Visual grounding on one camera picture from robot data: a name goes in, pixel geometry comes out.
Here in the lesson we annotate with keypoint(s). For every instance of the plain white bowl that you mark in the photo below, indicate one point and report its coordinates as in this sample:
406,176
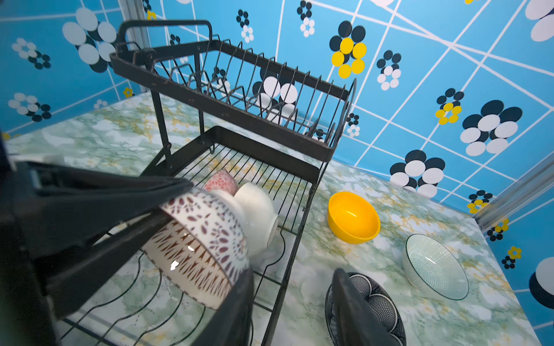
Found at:
256,213

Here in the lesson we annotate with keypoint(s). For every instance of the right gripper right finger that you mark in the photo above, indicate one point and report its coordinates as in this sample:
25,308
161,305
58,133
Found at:
356,323

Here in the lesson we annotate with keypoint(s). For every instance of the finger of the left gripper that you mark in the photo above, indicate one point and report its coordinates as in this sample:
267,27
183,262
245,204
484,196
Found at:
74,276
58,207

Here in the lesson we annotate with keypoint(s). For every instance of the yellow bowl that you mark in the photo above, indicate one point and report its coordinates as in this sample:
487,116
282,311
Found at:
352,218

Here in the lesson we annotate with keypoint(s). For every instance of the pale green glass bowl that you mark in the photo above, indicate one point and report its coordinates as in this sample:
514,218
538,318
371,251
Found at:
431,268

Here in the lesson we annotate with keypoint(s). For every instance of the black floral pink bowl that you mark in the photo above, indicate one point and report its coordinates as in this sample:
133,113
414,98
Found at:
222,180

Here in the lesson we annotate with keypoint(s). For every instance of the black two-tier dish rack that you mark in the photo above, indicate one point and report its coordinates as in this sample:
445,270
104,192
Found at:
221,106

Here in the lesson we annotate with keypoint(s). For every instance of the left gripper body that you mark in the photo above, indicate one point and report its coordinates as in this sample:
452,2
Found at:
25,319

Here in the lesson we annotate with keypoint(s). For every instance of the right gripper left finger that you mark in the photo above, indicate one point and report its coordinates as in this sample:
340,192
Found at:
232,322

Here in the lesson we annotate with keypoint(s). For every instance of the dark blue patterned bowl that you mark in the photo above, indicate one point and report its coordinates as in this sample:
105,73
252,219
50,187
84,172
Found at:
378,301

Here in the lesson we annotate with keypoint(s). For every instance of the white red lattice bowl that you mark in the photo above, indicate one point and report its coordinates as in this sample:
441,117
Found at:
203,250

